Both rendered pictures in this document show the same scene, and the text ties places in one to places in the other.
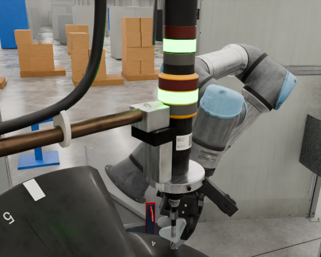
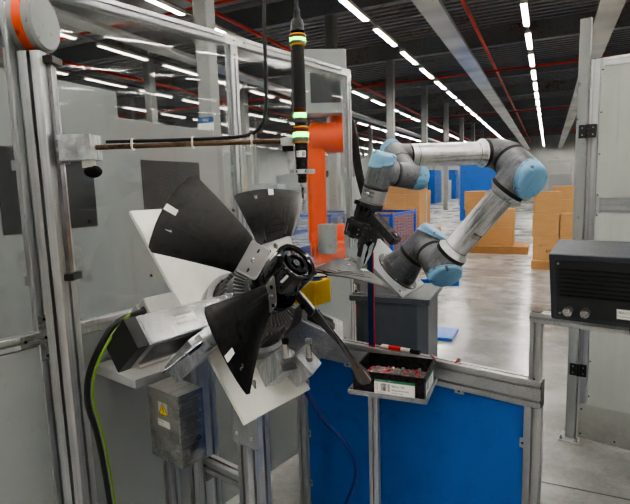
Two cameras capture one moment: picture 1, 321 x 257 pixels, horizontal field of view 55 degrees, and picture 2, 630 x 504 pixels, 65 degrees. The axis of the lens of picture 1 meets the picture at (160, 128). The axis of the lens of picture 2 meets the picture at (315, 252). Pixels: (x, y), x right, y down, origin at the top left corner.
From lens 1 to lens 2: 1.21 m
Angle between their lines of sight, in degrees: 45
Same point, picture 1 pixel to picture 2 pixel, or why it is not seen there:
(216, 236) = (622, 466)
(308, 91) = not seen: outside the picture
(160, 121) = (286, 142)
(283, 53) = not seen: outside the picture
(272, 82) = (509, 169)
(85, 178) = (297, 195)
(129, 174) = (394, 257)
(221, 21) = not seen: outside the picture
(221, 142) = (374, 183)
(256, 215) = not seen: outside the picture
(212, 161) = (370, 197)
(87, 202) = (290, 201)
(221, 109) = (373, 162)
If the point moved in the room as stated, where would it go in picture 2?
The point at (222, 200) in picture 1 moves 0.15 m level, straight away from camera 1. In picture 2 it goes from (383, 229) to (420, 226)
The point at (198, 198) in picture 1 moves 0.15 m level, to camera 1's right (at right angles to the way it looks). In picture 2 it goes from (365, 225) to (408, 227)
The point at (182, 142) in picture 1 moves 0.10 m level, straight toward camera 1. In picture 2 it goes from (298, 153) to (268, 152)
